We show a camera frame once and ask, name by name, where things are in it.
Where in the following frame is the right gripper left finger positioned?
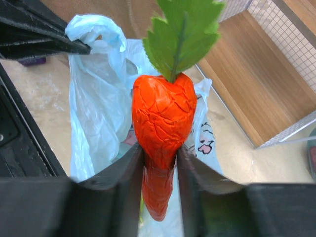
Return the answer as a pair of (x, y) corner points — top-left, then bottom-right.
(0, 144), (144, 237)

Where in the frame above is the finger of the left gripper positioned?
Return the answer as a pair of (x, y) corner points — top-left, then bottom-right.
(0, 0), (90, 61)

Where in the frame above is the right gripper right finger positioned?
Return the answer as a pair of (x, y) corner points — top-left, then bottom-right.
(177, 146), (316, 237)

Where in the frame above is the light blue plastic bag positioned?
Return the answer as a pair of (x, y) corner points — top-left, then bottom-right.
(65, 14), (223, 237)

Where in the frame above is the red chili pepper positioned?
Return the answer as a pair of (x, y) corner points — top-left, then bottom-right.
(132, 0), (225, 222)

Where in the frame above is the purple chocolate bar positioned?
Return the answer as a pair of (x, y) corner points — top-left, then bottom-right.
(18, 57), (46, 67)

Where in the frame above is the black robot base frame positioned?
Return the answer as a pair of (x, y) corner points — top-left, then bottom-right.
(0, 67), (66, 178)

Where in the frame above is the white wire wooden shelf rack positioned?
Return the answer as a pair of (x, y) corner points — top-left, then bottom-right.
(198, 0), (316, 148)

